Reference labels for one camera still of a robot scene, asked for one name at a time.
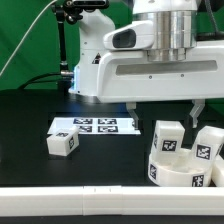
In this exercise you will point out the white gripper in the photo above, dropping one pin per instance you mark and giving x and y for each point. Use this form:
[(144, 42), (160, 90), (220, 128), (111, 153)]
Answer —
[(129, 76)]

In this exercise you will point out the white round stool seat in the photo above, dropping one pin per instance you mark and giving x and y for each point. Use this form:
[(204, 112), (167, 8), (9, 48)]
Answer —
[(182, 173)]

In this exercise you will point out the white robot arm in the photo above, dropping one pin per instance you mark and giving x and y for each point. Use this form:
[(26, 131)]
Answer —
[(155, 58)]

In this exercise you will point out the white marker sheet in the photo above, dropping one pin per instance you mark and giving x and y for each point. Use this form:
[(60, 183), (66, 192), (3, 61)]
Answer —
[(95, 126)]

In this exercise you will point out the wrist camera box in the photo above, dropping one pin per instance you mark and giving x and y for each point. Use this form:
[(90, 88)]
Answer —
[(136, 36)]

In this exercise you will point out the white right barrier rail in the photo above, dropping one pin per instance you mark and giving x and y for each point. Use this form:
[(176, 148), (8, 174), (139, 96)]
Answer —
[(218, 172)]

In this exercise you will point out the white barrier rail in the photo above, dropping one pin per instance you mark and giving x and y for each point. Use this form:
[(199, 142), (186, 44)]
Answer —
[(111, 200), (218, 172)]

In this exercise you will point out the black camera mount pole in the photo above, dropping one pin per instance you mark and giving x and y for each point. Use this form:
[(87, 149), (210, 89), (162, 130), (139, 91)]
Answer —
[(62, 40)]

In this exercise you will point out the white front barrier rail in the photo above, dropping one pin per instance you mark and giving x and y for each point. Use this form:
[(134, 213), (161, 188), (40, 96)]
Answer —
[(111, 200)]

